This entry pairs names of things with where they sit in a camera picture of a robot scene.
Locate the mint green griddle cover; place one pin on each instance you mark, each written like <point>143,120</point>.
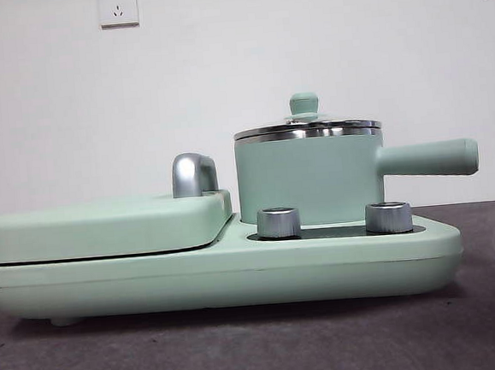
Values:
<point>96,229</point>

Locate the glass lid with green knob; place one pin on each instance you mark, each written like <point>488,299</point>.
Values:
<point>304,103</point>

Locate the silver control knob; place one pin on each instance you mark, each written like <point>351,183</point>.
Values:
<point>387,217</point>
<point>278,223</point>

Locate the mint green breakfast machine base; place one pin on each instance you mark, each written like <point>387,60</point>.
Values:
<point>109,286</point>

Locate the white wall socket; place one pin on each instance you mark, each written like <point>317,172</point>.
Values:
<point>117,8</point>

